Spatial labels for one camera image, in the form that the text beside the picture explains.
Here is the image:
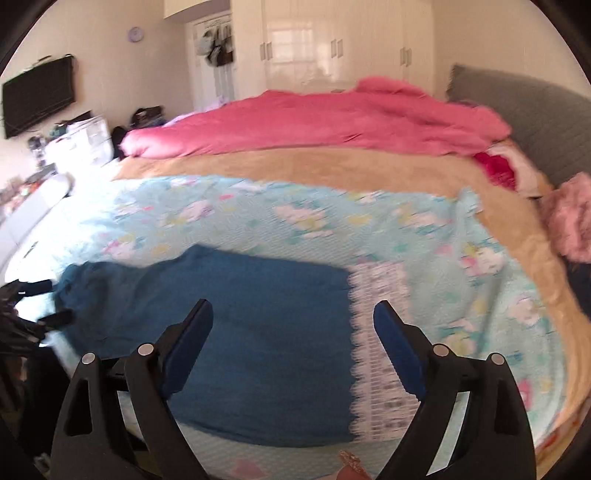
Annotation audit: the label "grey quilted headboard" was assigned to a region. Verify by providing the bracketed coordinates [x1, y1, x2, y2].
[445, 64, 591, 199]

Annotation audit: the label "pile of dark clothes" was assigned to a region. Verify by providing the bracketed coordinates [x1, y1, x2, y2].
[111, 126, 129, 160]

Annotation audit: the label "black hanging bag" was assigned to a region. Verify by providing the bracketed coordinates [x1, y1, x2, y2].
[208, 25, 235, 68]

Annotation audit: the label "light blue cartoon printed sheet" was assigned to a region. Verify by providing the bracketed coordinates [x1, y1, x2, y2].
[9, 174, 571, 480]

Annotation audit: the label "dark bag pile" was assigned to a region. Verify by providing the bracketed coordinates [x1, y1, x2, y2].
[129, 106, 165, 128]

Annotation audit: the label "white drawer cabinet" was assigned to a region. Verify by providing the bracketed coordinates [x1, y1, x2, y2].
[46, 115, 115, 171]

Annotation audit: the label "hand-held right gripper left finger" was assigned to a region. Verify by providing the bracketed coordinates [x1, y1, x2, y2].
[50, 298, 214, 480]

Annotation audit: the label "white door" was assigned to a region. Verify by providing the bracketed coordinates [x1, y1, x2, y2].
[185, 14, 238, 112]

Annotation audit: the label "cream glossy wardrobe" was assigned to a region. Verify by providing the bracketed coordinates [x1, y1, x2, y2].
[229, 0, 435, 100]

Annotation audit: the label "white side table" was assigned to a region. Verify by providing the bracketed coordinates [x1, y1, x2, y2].
[0, 173, 75, 261]

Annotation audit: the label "person's right hand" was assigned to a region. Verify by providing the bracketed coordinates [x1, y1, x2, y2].
[333, 450, 372, 480]

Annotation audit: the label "dark cloth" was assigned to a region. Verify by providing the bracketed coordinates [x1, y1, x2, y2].
[566, 262, 591, 320]

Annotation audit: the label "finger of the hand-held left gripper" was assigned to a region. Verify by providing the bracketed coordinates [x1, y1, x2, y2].
[38, 310, 75, 330]
[17, 278, 53, 297]

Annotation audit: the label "black wall television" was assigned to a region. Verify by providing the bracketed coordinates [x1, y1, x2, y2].
[1, 56, 77, 139]

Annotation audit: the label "pink fluffy garment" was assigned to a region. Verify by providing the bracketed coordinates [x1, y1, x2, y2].
[541, 172, 591, 264]

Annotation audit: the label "blue denim jeans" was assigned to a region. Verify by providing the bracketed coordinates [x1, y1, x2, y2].
[54, 244, 421, 448]

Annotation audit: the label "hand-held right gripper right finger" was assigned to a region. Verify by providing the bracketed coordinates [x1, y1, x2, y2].
[372, 300, 536, 480]

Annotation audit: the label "red pillow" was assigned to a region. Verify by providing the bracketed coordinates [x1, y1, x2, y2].
[473, 150, 517, 191]

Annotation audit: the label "pink duvet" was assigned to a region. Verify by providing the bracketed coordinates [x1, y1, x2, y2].
[119, 78, 512, 160]

